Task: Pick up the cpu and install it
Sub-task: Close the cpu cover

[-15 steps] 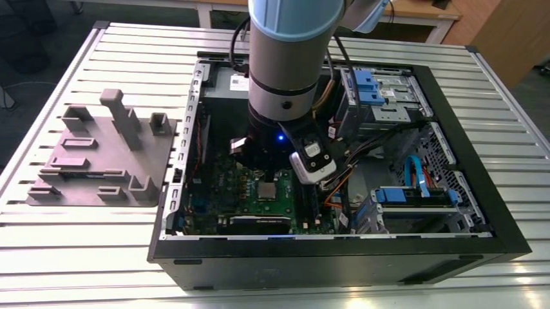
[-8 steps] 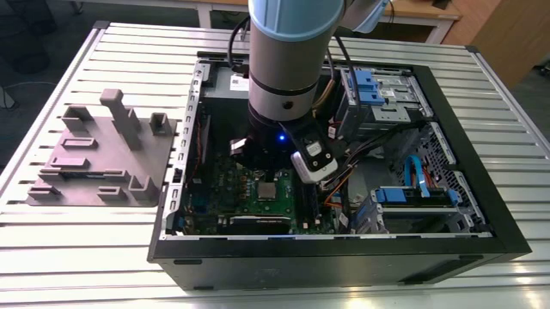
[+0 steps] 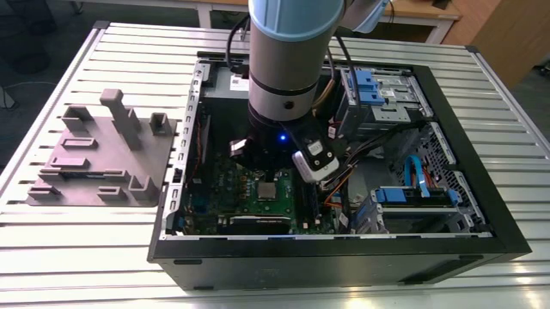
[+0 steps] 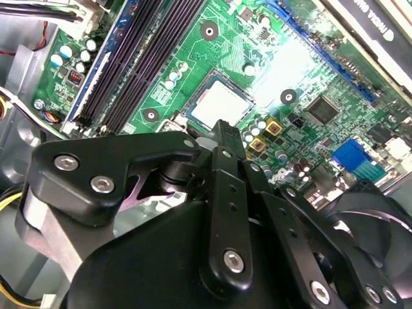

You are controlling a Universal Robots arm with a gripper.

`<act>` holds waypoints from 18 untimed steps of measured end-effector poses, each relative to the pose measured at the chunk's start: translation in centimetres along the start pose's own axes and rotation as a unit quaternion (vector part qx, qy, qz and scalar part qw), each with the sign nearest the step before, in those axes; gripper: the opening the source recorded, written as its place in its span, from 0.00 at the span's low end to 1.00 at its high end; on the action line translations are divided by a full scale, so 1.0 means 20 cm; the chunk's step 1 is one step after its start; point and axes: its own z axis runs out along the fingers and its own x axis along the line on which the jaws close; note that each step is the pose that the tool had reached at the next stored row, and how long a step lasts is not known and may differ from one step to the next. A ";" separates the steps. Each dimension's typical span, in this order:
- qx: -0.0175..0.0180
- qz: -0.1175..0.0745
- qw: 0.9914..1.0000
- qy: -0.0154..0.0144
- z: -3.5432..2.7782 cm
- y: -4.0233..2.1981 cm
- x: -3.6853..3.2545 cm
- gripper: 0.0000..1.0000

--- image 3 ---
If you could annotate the silver CPU chip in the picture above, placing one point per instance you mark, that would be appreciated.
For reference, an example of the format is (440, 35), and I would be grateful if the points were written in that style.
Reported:
(267, 190)

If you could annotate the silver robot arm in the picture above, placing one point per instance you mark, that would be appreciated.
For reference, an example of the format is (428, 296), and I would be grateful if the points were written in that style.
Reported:
(293, 64)

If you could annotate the CPU socket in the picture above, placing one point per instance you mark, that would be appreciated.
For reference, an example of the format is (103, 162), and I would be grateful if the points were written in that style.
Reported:
(267, 199)

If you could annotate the green motherboard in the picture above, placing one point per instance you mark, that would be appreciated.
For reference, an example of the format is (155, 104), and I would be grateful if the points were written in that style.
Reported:
(233, 206)

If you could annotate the black RAM stick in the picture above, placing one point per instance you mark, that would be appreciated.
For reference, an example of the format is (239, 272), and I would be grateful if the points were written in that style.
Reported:
(314, 202)

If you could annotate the black graphics card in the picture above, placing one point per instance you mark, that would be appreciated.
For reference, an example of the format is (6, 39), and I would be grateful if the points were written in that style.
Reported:
(258, 223)

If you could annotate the grey power supply unit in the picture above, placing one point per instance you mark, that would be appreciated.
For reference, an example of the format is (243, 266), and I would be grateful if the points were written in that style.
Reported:
(221, 80)

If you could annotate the grey metal drive cage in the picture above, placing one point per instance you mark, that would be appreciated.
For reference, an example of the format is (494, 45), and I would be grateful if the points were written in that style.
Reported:
(421, 219)
(386, 112)

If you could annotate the blue disk carrier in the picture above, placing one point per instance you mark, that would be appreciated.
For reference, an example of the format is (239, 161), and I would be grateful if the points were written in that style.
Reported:
(393, 195)

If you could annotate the black PC case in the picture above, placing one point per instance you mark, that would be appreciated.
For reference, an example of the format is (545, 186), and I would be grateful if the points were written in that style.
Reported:
(326, 260)

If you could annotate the grey parts rack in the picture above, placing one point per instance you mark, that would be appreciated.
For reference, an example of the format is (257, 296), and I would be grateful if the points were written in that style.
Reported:
(107, 151)

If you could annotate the RAM stick with blue label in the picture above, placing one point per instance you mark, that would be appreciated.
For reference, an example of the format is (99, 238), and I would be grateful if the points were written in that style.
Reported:
(83, 175)

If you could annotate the wooden cabinet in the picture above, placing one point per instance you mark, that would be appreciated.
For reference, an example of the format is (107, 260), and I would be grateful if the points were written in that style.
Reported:
(508, 35)

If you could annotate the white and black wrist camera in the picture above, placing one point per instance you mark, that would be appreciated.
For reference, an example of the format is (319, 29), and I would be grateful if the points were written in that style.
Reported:
(315, 172)

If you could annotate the blue plastic drive bracket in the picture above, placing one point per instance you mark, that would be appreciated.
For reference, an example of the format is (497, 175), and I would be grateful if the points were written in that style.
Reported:
(370, 96)

